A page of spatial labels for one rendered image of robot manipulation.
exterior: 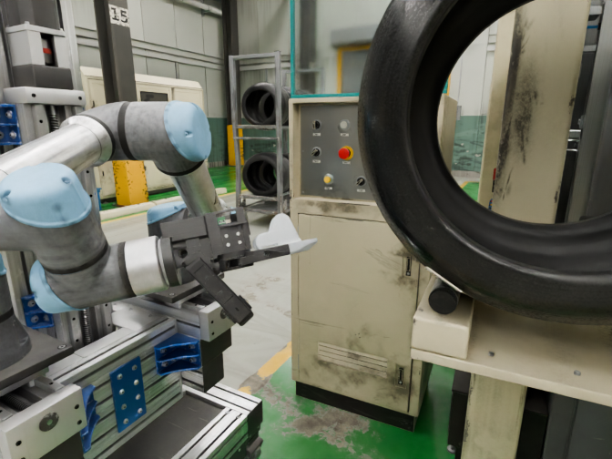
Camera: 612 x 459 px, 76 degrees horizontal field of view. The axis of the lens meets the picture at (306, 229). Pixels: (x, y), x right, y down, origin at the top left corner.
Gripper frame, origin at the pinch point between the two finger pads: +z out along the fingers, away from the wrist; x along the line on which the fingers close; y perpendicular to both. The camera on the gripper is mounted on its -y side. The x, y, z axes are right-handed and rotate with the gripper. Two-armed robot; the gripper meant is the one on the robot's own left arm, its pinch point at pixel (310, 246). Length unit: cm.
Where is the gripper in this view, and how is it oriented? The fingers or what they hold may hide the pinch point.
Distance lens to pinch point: 58.0
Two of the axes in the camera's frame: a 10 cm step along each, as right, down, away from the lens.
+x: -2.1, 0.9, 9.7
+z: 9.5, -2.0, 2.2
